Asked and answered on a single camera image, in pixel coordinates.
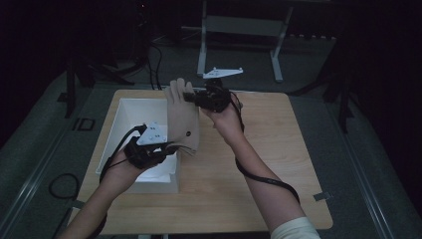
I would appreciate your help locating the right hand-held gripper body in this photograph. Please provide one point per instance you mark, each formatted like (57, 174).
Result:
(214, 98)

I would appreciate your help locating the white box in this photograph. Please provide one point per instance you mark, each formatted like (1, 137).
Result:
(132, 113)

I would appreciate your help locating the grey tape piece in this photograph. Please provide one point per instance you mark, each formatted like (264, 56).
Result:
(77, 204)
(322, 196)

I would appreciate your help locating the black rectangular floor bracket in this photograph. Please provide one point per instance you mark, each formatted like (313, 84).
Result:
(79, 124)

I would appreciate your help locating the black equipment stand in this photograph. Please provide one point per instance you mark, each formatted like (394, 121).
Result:
(343, 99)
(70, 89)

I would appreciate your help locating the person's left hand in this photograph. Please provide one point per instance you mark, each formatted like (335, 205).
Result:
(122, 172)

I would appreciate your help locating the white metal desk frame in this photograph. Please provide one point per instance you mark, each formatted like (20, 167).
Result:
(242, 26)

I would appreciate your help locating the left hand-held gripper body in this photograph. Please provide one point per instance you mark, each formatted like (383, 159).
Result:
(151, 134)

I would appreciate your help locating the person's right hand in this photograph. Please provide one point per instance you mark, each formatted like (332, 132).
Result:
(225, 124)

